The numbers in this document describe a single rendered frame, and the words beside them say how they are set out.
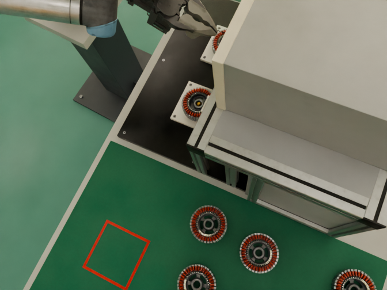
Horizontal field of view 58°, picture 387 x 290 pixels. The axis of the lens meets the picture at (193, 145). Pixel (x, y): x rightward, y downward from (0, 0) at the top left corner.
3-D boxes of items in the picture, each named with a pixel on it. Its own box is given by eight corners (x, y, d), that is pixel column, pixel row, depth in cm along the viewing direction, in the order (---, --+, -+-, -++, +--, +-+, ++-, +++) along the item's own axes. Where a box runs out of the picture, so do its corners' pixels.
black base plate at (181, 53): (118, 137, 121) (116, 135, 119) (196, -7, 136) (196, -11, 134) (246, 192, 111) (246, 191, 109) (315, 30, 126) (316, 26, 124)
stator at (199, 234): (198, 201, 111) (197, 199, 108) (232, 214, 109) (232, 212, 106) (185, 235, 109) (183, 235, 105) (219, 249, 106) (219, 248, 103)
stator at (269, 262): (234, 263, 105) (234, 264, 101) (246, 228, 107) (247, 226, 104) (270, 279, 102) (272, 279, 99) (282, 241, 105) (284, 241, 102)
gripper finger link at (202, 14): (215, 31, 85) (182, 10, 83) (224, 20, 80) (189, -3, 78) (209, 41, 84) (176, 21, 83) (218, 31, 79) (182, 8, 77)
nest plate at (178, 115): (170, 119, 119) (170, 118, 118) (189, 82, 123) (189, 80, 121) (211, 135, 116) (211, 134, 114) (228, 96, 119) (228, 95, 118)
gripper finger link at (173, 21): (198, 22, 80) (164, 1, 78) (200, 19, 78) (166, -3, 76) (189, 39, 78) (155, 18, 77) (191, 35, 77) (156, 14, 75)
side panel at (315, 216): (246, 199, 110) (251, 177, 80) (250, 191, 111) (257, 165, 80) (334, 238, 104) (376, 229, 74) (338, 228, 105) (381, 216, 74)
